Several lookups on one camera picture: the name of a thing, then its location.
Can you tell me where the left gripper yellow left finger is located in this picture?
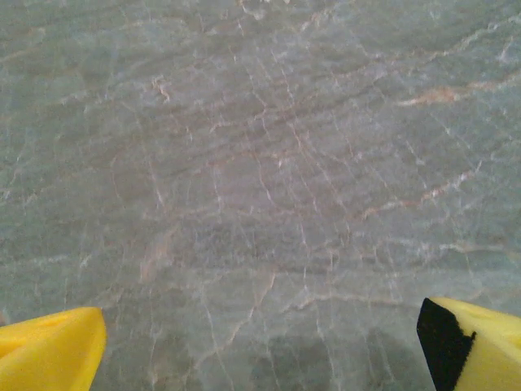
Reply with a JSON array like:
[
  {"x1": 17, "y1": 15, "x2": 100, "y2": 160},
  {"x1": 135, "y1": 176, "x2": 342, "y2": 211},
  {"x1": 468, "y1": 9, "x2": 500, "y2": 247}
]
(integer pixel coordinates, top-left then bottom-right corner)
[{"x1": 0, "y1": 306, "x2": 108, "y2": 391}]

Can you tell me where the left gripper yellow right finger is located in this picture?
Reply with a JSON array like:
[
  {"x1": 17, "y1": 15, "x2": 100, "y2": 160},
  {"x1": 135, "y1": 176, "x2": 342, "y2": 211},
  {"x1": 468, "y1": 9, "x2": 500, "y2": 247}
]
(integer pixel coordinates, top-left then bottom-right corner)
[{"x1": 416, "y1": 297, "x2": 521, "y2": 391}]

